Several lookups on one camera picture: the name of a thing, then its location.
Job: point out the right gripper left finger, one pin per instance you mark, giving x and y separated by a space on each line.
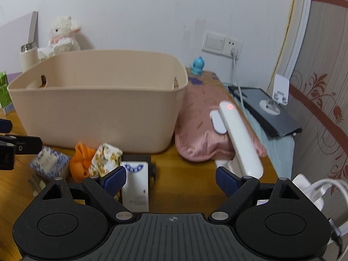
71 218

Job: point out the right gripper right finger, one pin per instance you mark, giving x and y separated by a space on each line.
270 218

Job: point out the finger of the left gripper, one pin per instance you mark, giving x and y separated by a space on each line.
12 145

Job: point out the orange sock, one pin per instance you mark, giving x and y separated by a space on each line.
81 162

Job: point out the green drink carton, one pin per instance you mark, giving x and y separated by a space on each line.
5 99

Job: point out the blue patterned square box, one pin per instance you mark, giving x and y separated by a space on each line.
49 163

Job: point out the floral fabric bundle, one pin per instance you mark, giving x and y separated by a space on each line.
105 159

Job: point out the white blue card box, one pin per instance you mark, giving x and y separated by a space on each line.
135 195

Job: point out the cream thermos bottle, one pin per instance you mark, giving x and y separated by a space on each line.
28 56

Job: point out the dark grey laptop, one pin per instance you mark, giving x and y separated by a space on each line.
275 126

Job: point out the tissue box with tissue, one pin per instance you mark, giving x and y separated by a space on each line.
49 50

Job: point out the purple white board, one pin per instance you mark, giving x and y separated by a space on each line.
14 34

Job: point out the pink satin pouch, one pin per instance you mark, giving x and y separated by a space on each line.
195 137

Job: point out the white plush lamb toy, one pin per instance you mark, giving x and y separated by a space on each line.
63 35

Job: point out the beige plastic storage bin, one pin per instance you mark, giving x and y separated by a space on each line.
128 99

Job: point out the white phone stand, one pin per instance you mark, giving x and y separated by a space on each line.
279 96

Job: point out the blue penguin figurine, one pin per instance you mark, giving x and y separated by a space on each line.
197 66

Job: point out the white wall switch socket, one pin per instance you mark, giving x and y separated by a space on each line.
221 45

